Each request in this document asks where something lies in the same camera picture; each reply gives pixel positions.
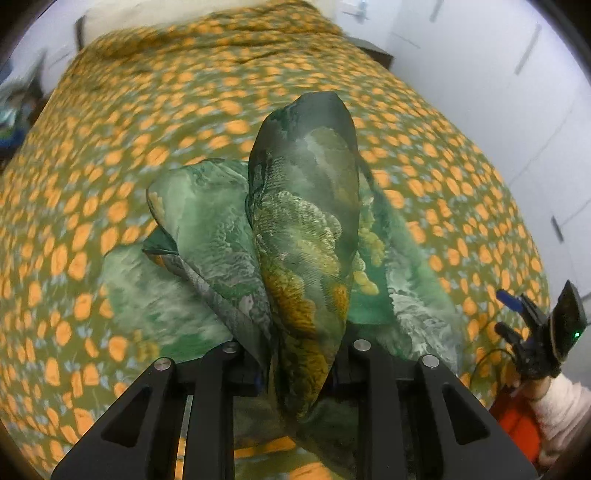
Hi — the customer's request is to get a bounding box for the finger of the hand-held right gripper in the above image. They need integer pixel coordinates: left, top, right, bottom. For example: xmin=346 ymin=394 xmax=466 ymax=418
xmin=495 ymin=322 xmax=527 ymax=346
xmin=496 ymin=288 xmax=548 ymax=326

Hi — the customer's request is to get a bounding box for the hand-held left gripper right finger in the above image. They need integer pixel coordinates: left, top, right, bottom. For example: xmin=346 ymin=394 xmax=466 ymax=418
xmin=332 ymin=339 xmax=539 ymax=480

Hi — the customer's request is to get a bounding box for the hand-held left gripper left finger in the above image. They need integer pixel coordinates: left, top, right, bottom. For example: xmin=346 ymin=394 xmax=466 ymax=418
xmin=51 ymin=342 xmax=260 ymax=480

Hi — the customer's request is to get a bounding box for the green landscape print padded jacket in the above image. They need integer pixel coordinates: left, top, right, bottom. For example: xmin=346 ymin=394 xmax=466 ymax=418
xmin=99 ymin=91 xmax=462 ymax=480

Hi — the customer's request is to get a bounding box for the person's right forearm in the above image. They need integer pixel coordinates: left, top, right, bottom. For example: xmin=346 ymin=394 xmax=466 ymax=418
xmin=519 ymin=375 xmax=591 ymax=470

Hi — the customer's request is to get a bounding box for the white wardrobe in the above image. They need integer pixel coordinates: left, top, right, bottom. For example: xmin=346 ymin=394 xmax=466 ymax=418
xmin=385 ymin=0 xmax=591 ymax=370

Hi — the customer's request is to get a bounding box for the orange floral green quilt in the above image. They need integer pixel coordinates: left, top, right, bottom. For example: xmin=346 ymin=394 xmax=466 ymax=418
xmin=0 ymin=0 xmax=552 ymax=480

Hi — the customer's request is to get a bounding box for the dark wooden nightstand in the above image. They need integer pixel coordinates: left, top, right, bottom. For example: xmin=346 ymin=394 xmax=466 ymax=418
xmin=355 ymin=38 xmax=394 ymax=71

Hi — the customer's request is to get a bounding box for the cream pillow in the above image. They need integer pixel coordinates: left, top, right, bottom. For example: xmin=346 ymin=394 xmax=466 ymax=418
xmin=85 ymin=0 xmax=341 ymax=38

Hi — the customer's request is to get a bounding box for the black cable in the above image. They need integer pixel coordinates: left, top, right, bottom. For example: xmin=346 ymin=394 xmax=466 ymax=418
xmin=470 ymin=348 xmax=523 ymax=394

